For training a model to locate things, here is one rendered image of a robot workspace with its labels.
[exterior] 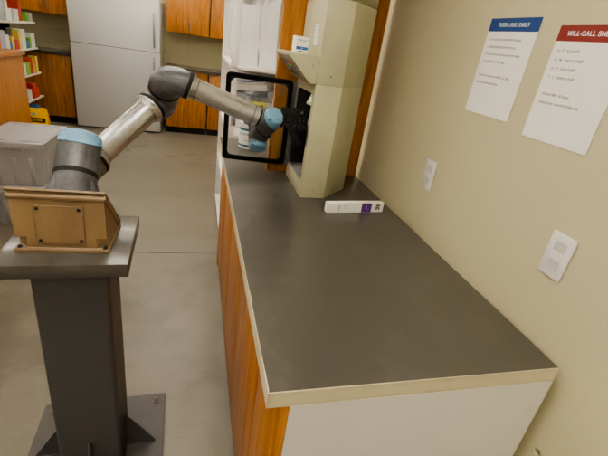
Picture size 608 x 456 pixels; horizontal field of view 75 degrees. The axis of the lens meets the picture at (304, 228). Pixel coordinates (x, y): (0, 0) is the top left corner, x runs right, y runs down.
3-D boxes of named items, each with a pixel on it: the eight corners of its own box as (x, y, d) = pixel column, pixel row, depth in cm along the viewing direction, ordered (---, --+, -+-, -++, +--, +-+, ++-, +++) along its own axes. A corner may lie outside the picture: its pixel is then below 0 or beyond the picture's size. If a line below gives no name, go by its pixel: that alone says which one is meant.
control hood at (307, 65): (298, 75, 182) (300, 52, 178) (316, 84, 154) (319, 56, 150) (272, 72, 179) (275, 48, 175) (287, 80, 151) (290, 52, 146)
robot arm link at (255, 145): (255, 139, 156) (255, 114, 159) (245, 151, 165) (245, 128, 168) (273, 143, 159) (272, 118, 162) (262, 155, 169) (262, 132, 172)
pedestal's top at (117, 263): (-11, 280, 100) (-14, 266, 98) (31, 224, 127) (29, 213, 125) (128, 277, 109) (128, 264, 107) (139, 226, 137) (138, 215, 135)
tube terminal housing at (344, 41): (331, 176, 208) (361, 11, 176) (352, 200, 180) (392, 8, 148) (285, 174, 201) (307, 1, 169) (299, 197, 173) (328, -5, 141)
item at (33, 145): (71, 164, 344) (68, 126, 330) (49, 188, 291) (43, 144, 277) (16, 160, 332) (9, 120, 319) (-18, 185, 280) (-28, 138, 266)
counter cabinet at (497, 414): (303, 263, 311) (322, 151, 274) (445, 579, 133) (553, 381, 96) (216, 263, 293) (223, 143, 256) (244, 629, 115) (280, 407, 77)
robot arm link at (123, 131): (45, 162, 118) (162, 64, 145) (48, 180, 130) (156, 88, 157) (80, 188, 120) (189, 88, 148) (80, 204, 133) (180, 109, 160)
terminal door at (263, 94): (283, 165, 198) (294, 80, 181) (221, 157, 193) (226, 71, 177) (283, 164, 198) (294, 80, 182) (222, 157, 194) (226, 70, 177)
